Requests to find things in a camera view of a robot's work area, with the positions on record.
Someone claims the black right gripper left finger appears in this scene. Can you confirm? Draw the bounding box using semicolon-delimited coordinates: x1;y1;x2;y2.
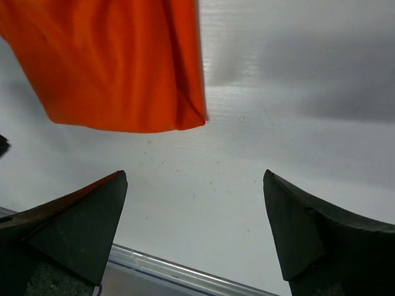
1;170;128;295

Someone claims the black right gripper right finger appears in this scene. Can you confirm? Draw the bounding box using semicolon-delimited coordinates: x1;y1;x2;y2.
263;170;394;295

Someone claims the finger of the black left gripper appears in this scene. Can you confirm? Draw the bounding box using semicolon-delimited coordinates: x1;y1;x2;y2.
0;135;10;157

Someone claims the orange t-shirt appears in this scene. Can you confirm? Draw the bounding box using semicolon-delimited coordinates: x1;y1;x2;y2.
1;1;206;133

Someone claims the aluminium front rail frame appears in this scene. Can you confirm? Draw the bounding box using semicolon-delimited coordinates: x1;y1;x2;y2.
1;208;264;295

